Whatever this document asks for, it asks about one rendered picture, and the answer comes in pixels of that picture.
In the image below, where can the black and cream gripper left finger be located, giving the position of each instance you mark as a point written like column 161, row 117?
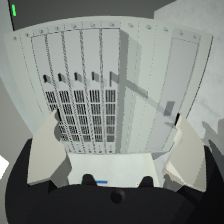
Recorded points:
column 42, row 166

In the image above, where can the white server rack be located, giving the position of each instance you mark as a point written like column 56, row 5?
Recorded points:
column 147, row 79

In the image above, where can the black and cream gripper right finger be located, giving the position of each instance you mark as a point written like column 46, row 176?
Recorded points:
column 191, row 171

